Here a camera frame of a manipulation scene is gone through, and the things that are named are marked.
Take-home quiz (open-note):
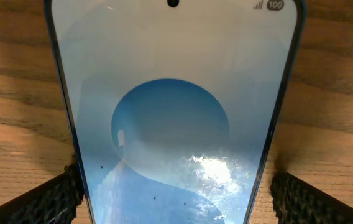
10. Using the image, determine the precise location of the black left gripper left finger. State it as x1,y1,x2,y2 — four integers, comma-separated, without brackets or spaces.
0,164,84,224

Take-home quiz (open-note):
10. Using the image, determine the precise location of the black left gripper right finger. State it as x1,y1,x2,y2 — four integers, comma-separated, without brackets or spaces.
270,172,353,224

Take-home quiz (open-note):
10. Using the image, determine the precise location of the blue Galaxy smartphone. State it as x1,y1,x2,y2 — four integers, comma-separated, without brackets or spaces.
44,0,306,224

